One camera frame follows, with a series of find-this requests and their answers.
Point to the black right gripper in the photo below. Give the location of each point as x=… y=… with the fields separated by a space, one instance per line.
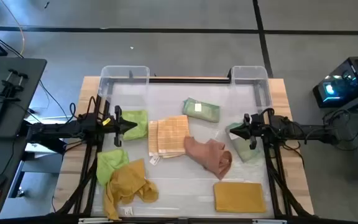
x=253 y=130

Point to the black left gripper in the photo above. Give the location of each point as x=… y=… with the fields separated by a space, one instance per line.
x=117 y=124

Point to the lime green towel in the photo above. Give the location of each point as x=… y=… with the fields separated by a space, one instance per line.
x=110 y=161
x=138 y=124

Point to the pale green towel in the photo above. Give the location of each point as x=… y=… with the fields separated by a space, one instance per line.
x=244 y=151

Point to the pink towel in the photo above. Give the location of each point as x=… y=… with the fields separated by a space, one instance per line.
x=210 y=154

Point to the orange checked towel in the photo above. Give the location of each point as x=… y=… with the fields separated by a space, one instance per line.
x=171 y=135

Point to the mustard yellow towel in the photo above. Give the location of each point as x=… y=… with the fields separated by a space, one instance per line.
x=126 y=183
x=239 y=197

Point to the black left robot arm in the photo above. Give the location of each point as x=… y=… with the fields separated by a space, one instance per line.
x=73 y=127

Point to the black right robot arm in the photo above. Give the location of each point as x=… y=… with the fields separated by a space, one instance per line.
x=306 y=132

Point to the sage green towel white label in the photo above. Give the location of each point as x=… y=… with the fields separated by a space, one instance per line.
x=208 y=112

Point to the clear plastic bin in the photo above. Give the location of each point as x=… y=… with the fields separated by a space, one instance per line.
x=247 y=74
x=123 y=74

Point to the white table mat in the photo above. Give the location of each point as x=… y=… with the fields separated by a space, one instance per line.
x=182 y=193

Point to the black computer case with lights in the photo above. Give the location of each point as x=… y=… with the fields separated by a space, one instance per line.
x=346 y=84

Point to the black clamp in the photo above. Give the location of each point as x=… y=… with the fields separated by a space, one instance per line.
x=11 y=87

